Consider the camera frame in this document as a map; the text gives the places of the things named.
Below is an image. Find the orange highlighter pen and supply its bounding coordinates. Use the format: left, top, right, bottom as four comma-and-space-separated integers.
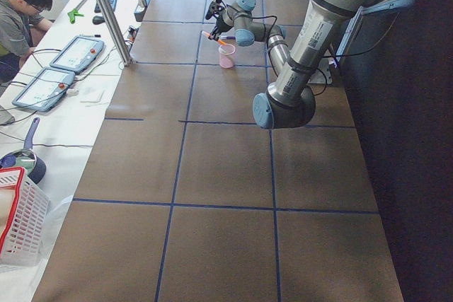
201, 30, 227, 45

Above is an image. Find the pink mesh pen holder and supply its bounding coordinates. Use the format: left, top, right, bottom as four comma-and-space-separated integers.
218, 44, 236, 69

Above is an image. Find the black computer mouse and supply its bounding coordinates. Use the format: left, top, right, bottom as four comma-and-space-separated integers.
92, 16, 105, 25

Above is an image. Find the far teach pendant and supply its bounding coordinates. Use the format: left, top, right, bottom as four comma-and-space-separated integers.
50, 35, 105, 74

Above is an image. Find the teach pendant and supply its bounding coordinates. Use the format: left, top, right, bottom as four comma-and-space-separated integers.
11, 67, 76, 112
50, 35, 105, 74

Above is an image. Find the white folded cloth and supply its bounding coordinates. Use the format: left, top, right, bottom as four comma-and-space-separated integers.
80, 88, 104, 104

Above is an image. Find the near teach pendant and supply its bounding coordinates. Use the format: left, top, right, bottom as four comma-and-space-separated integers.
11, 67, 76, 112

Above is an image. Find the seated person grey shirt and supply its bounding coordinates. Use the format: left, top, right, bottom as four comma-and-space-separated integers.
1, 0, 53, 83

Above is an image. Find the blue saucepan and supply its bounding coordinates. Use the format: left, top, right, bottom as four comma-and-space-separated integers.
1, 117, 47, 184

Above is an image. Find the white red plastic basket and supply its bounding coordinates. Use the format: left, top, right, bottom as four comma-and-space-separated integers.
1, 167, 50, 272

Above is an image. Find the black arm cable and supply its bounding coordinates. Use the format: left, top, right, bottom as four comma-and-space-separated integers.
226, 4, 401, 98

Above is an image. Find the white camera pole with base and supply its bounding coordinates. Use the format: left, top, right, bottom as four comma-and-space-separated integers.
308, 44, 333, 86

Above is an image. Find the aluminium frame post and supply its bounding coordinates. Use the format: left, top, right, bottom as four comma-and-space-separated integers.
96, 0, 132, 66

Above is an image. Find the green handled grabber tool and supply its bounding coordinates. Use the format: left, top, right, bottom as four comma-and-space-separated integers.
67, 0, 88, 24

